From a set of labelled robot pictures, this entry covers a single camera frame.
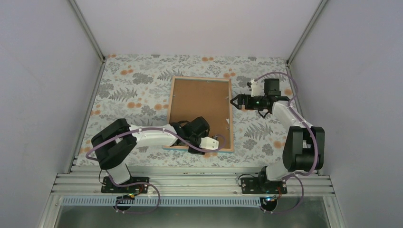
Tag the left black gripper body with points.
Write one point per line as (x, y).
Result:
(193, 150)

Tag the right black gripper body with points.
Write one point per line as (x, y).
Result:
(252, 105)

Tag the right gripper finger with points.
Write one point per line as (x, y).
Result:
(236, 105)
(237, 99)

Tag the brown backing board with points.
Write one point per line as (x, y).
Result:
(201, 104)

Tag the teal wooden picture frame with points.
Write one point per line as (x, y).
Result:
(232, 126)

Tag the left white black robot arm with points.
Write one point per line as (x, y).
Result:
(114, 143)

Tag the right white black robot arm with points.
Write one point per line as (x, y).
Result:
(304, 147)

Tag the floral patterned table mat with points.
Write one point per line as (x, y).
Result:
(137, 88)

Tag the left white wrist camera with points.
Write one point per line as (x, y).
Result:
(209, 143)

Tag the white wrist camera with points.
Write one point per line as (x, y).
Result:
(254, 87)
(209, 143)

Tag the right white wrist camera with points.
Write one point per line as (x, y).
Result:
(254, 87)

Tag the right aluminium corner post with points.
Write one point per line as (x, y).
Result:
(314, 18)

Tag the aluminium corner post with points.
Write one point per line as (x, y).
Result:
(314, 18)
(87, 30)

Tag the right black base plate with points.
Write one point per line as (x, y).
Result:
(253, 185)

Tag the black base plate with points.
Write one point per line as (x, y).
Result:
(109, 187)
(253, 185)

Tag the aluminium rail base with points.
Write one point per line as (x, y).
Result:
(310, 202)

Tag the slotted grey cable duct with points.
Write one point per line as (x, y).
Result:
(169, 201)

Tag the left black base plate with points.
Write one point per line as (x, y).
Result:
(109, 187)

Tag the left aluminium corner post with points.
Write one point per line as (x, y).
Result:
(87, 30)

